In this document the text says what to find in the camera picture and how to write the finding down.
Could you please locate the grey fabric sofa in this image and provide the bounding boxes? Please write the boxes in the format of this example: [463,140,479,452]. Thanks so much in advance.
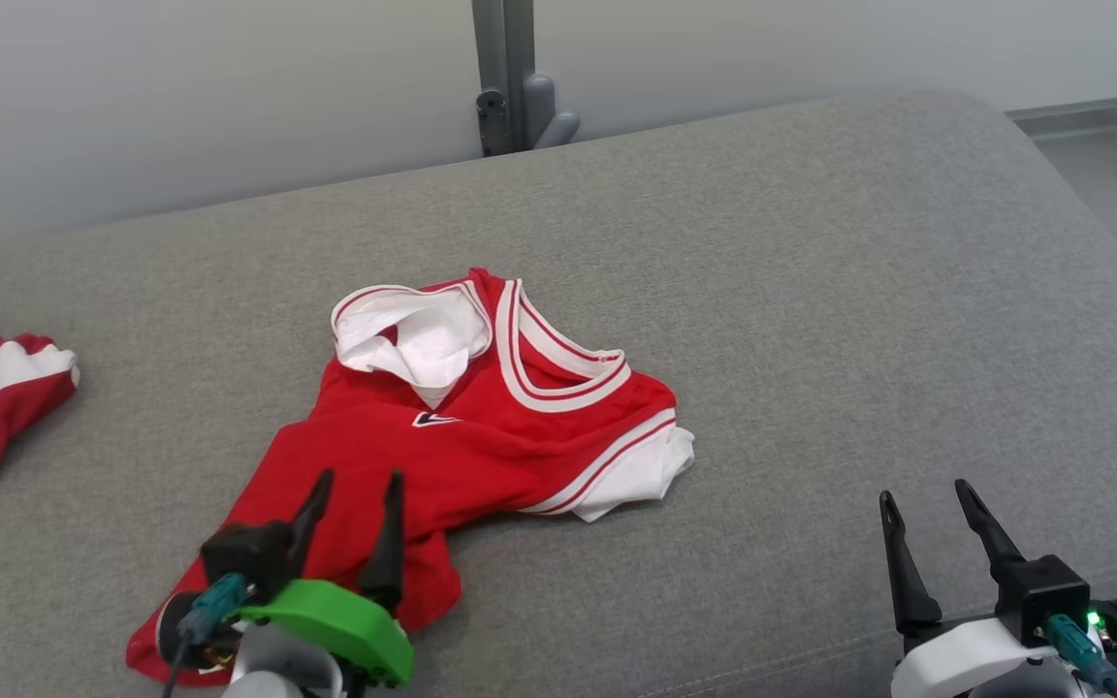
[0,89,1117,698]

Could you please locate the grey rounded door stopper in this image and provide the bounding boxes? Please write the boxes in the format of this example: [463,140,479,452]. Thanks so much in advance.
[523,73,582,152]

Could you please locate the teal-plug right camera cable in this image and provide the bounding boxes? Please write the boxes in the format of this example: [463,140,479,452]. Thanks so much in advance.
[1045,614,1117,698]

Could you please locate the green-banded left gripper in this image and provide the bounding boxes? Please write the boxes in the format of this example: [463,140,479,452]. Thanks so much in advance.
[156,469,417,688]

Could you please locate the grey skirting strip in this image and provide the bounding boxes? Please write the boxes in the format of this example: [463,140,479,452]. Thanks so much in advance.
[1005,93,1117,124]

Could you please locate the teal-plug left camera cable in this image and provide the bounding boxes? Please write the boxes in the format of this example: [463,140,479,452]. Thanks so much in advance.
[161,573,251,698]

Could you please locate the grey metal frame post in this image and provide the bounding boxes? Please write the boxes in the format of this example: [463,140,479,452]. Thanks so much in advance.
[471,0,536,156]

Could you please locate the dark metal hinge bracket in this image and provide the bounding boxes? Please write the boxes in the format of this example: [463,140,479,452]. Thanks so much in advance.
[476,89,512,159]

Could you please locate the teal-plug camera cable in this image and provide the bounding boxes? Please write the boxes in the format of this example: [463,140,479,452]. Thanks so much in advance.
[161,573,251,698]
[1045,614,1117,698]

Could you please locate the red white-trimmed basketball jersey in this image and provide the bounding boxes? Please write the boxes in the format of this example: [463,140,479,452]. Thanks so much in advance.
[126,267,697,687]

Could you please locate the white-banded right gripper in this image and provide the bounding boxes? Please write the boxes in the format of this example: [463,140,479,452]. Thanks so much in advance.
[878,479,1117,698]

